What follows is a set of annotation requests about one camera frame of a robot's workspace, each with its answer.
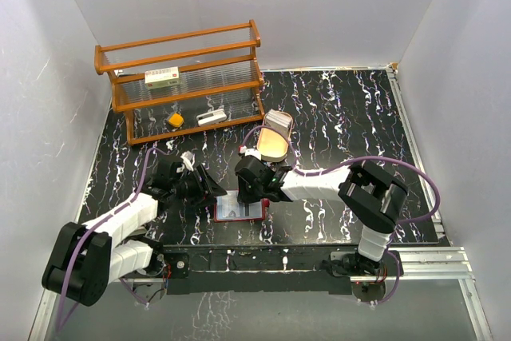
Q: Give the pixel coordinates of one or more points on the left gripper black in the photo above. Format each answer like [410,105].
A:
[205,188]

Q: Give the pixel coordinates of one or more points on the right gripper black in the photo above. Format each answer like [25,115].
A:
[243,197]

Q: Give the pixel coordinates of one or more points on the red leather card holder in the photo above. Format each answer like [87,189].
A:
[228,209]

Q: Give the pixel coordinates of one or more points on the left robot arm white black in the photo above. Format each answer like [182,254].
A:
[87,257]

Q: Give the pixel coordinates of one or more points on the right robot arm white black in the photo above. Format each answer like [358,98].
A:
[371,193]

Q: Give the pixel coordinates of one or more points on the stack of credit cards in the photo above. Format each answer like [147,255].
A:
[275,118]

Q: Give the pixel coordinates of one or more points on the beige oval tray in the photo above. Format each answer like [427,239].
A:
[272,142]

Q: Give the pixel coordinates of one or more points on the white stapler-like object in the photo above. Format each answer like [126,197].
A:
[211,117]

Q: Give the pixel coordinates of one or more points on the yellow square object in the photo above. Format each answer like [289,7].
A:
[176,120]

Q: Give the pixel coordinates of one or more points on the wooden shelf rack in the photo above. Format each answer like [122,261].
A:
[218,70]

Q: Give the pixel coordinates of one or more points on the white red box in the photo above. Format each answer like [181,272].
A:
[161,78]

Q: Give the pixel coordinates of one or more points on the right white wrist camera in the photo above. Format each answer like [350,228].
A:
[244,151]

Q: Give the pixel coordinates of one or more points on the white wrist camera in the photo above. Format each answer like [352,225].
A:
[187,159]
[244,151]

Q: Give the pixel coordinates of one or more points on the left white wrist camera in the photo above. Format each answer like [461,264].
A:
[187,159]

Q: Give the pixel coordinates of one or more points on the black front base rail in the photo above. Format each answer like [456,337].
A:
[250,269]

